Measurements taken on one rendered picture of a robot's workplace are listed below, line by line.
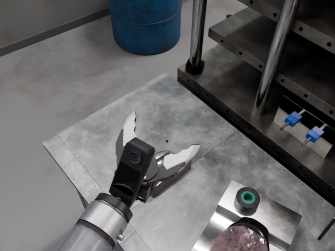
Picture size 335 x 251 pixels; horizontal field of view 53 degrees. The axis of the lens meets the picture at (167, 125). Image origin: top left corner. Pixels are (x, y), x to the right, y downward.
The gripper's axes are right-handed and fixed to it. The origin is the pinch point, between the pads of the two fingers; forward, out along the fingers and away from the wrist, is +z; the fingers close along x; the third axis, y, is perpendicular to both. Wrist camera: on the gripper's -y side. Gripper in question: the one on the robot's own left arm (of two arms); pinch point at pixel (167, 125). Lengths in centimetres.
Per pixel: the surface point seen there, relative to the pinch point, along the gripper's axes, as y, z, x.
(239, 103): 67, 77, 7
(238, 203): 49, 19, 24
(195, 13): 36, 86, -27
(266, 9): 19, 81, 2
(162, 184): 61, 17, -3
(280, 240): 50, 15, 41
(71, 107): 162, 85, -110
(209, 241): 54, 4, 21
